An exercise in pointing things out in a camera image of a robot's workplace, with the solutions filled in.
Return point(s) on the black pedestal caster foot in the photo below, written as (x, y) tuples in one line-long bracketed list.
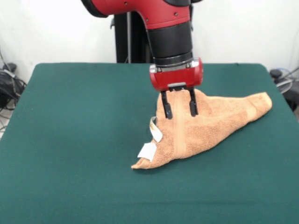
[(276, 73), (9, 67)]

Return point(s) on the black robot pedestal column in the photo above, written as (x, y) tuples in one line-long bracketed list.
[(135, 42)]

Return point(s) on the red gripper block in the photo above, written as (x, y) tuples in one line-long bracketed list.
[(177, 77)]

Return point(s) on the dark green table cloth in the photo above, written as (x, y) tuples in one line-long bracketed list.
[(70, 140)]

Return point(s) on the tan terry towel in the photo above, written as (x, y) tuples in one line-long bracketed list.
[(210, 126)]

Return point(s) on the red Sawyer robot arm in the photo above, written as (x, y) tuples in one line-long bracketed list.
[(163, 23)]

